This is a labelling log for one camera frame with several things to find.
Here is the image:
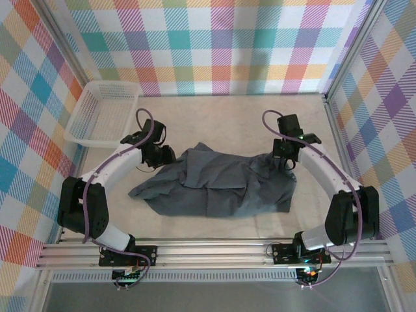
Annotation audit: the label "grey t-shirt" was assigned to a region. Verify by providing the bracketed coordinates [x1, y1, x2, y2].
[127, 141, 298, 219]

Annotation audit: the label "white perforated plastic basket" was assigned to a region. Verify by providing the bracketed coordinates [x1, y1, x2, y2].
[63, 81, 142, 148]

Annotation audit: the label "small electronics board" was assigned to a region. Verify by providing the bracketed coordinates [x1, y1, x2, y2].
[112, 268, 144, 283]
[296, 265, 321, 284]

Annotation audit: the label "grey metal panel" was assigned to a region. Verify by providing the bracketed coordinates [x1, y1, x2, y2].
[40, 281, 393, 312]

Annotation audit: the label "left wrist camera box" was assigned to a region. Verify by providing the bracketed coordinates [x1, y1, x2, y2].
[142, 118, 167, 144]

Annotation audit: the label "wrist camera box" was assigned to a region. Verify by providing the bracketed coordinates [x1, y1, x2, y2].
[277, 113, 302, 136]
[142, 118, 167, 144]

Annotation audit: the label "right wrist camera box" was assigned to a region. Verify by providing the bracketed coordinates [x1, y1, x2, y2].
[277, 113, 302, 136]

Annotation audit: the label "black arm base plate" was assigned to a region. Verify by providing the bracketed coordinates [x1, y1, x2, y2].
[271, 240, 332, 266]
[98, 245, 159, 268]

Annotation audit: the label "long aluminium base rail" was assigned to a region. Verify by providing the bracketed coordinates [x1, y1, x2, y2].
[35, 239, 394, 270]

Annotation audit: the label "aluminium frame post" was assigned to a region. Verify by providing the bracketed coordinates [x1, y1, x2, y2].
[324, 0, 389, 101]
[38, 0, 90, 95]

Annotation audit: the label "white slotted cable duct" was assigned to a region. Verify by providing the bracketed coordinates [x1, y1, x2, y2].
[51, 271, 298, 283]

